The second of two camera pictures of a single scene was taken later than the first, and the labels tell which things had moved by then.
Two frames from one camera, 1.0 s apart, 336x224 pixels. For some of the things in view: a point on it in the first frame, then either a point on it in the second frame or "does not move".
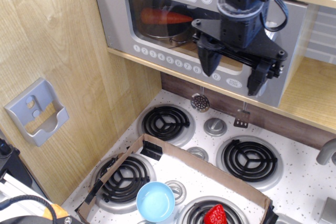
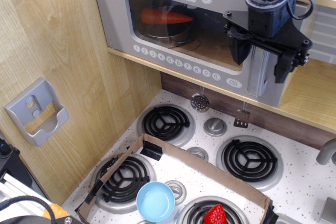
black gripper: (242, 35) to (275, 27)
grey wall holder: (30, 104) does not move
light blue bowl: (155, 201) does not move
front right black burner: (195, 211) does not move
